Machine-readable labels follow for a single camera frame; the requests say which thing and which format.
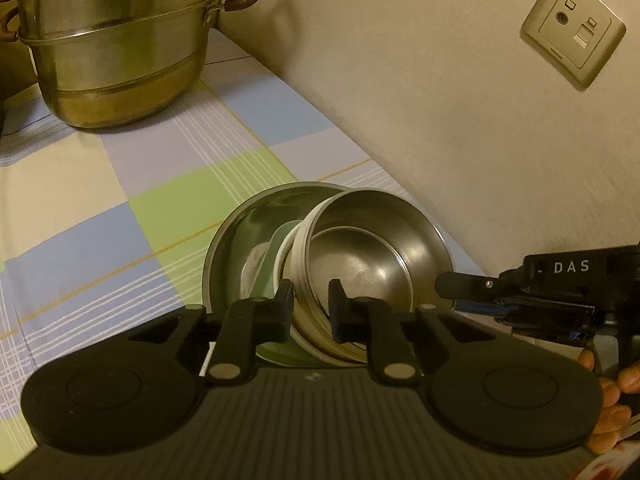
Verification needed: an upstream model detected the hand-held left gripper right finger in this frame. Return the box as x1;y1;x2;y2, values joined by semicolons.
327;279;501;386

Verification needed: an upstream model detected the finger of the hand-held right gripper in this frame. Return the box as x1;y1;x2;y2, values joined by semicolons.
434;271;516;305
452;299;519;319

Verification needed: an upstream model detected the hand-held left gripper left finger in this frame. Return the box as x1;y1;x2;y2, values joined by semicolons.
127;280;296;388

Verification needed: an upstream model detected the small stainless steel bowl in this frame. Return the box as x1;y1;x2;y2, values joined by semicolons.
302;188;453;311

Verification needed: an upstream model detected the large stainless steel basin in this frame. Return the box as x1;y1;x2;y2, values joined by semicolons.
202;181;457;321

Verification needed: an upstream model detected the person's right hand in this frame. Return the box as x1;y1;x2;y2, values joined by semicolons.
577;347;640;453

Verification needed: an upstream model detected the checked tablecloth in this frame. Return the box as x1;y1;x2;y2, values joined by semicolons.
0;27;486;436

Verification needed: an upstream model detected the stainless steel steamer pot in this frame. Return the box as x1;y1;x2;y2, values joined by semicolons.
0;0;266;130

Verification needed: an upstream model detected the beige wall data socket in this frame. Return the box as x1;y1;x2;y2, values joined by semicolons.
520;0;627;88

